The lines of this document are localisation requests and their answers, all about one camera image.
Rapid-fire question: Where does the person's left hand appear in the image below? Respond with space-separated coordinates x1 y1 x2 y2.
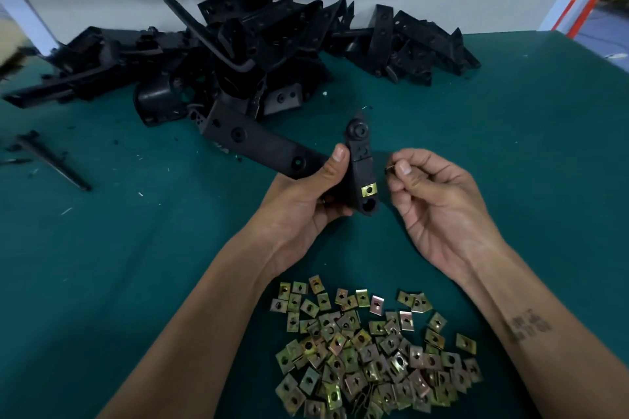
240 143 355 278

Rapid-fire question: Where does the person's right hand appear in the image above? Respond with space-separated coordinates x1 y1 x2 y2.
385 149 507 282

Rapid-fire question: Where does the black plastic bracket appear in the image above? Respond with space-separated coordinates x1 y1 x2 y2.
199 98 381 217

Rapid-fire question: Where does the pile of brass clip nuts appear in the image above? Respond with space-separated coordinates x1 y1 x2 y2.
270 274 485 419

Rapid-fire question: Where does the pile of black plastic brackets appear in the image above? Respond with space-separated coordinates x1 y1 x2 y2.
3 0 483 130

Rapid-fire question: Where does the person's right forearm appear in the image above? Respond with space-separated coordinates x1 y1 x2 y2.
462 242 629 419

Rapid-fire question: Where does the person's left forearm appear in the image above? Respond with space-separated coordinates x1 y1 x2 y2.
98 237 281 419

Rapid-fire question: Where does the green table cloth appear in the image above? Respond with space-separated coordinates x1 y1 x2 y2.
0 31 629 419

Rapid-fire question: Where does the thin black plastic strip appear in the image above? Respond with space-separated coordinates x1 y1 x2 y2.
10 131 92 191

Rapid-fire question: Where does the white metal post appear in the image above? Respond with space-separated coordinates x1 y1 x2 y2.
0 0 60 54

